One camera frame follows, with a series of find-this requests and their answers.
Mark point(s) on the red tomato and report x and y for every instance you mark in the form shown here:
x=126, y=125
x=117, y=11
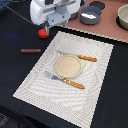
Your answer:
x=42, y=34

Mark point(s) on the cream bowl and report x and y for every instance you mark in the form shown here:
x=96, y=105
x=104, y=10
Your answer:
x=123, y=16

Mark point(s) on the pink tray mat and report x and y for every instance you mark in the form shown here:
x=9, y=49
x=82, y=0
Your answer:
x=107, y=27

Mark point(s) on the fork with wooden handle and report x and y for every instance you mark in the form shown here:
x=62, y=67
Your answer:
x=66, y=81

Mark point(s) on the white and blue fish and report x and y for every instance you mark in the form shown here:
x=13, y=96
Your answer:
x=88, y=16

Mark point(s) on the brown sausage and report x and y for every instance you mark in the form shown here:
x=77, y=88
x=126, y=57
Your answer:
x=30, y=50

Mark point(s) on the grey cooking pot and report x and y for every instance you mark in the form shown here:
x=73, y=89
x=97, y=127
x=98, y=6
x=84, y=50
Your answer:
x=73, y=16

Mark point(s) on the knife with wooden handle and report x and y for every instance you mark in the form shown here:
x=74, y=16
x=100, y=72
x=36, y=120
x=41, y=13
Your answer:
x=79, y=56

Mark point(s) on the black round lid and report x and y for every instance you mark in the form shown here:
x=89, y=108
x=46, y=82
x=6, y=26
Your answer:
x=98, y=4

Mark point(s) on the grey frying pan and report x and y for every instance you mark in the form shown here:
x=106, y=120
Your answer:
x=92, y=11

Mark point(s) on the round beige plate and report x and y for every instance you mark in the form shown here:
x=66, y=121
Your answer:
x=68, y=66

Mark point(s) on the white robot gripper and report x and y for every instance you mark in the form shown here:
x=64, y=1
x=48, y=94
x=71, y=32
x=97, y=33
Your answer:
x=53, y=11

